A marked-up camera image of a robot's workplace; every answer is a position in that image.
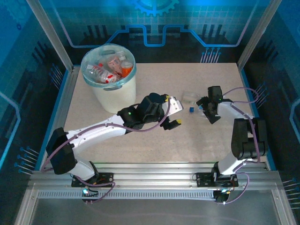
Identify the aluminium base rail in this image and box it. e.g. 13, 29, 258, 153
28, 161, 283, 204

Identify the white plastic bin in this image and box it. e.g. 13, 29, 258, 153
81, 44, 137, 113

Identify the black base connector box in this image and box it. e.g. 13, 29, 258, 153
214, 188, 233, 204
81, 187, 99, 204

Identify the aluminium frame post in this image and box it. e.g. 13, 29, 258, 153
26, 0, 75, 71
237, 0, 283, 68

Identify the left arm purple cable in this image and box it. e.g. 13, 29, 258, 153
41, 98, 171, 204

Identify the orange label bottle gold cap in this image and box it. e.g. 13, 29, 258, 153
120, 60, 134, 78

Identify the translucent blue bin liner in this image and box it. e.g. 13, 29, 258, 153
81, 44, 137, 89

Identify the pink label plastic bottle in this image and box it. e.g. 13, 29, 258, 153
106, 57, 123, 76

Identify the slotted cable duct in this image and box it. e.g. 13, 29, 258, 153
37, 190, 218, 200

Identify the clear plastic bottle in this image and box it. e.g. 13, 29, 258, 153
182, 90, 200, 104

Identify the aluminium side rail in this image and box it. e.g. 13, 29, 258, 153
39, 67, 79, 169

